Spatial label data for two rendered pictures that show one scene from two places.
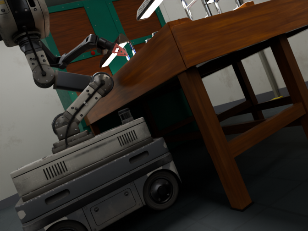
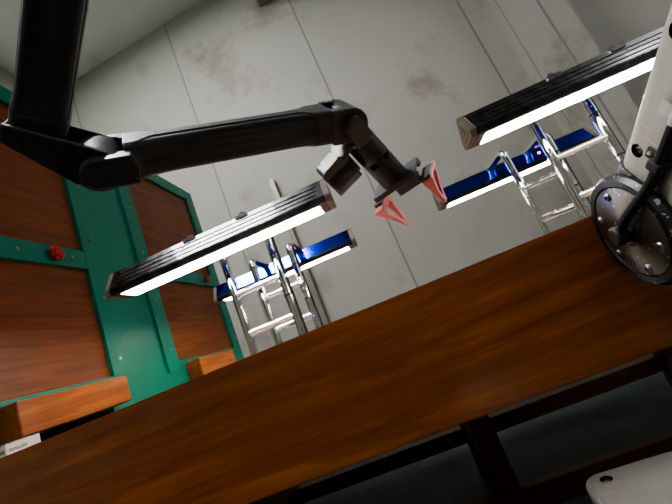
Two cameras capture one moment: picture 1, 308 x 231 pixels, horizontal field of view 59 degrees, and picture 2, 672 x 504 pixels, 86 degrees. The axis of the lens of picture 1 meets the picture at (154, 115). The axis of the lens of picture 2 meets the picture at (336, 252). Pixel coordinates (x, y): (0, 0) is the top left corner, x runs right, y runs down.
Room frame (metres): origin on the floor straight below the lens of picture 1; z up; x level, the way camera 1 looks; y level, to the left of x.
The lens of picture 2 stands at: (1.66, 0.73, 0.75)
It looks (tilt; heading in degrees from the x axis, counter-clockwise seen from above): 12 degrees up; 301
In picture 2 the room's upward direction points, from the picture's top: 22 degrees counter-clockwise
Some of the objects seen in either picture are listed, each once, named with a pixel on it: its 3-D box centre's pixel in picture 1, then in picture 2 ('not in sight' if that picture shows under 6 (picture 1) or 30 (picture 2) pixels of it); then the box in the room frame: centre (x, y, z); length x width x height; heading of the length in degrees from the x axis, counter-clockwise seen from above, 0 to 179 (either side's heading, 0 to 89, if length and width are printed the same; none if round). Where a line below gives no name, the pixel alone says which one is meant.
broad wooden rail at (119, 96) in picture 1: (117, 94); (472, 333); (1.83, 0.18, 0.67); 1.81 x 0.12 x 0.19; 27
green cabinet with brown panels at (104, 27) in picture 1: (108, 49); (61, 277); (3.14, 0.18, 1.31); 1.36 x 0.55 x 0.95; 117
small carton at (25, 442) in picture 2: not in sight; (15, 447); (2.54, 0.53, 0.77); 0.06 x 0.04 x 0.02; 117
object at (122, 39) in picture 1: (111, 52); (218, 240); (2.34, 0.13, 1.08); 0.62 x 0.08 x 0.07; 27
